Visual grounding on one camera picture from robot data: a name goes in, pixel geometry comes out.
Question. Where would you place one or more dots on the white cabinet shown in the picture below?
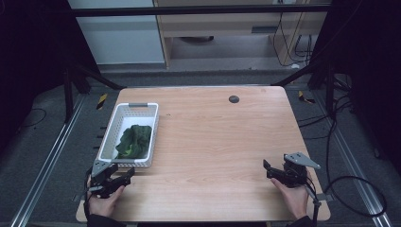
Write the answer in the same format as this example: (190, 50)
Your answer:
(119, 41)

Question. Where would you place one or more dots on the round dark table grommet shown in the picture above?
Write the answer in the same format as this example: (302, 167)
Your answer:
(234, 99)

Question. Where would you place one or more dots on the black horizontal bar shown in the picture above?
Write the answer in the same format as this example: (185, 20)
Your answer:
(201, 10)

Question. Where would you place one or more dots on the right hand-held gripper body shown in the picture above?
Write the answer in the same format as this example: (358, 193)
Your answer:
(294, 171)

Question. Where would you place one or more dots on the black metal stand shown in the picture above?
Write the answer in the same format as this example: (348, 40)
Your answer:
(329, 91)
(67, 94)

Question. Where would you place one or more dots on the white plastic basket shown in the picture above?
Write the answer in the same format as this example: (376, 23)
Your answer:
(110, 148)

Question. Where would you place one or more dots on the light wooden desk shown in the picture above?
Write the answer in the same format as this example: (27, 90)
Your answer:
(220, 28)

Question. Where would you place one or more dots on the dark green leafy vegetable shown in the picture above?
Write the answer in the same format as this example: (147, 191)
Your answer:
(134, 142)

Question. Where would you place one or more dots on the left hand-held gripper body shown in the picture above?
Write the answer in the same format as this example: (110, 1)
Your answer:
(100, 178)

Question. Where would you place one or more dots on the person's right hand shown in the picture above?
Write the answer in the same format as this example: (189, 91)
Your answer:
(293, 198)

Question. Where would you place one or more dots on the aluminium floor rail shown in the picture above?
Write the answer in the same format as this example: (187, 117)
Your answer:
(47, 164)
(350, 164)

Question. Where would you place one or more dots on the person's left hand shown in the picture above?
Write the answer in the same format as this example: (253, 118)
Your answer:
(104, 205)

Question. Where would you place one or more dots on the yellow black striped marker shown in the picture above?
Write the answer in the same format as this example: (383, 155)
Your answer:
(101, 101)
(303, 97)

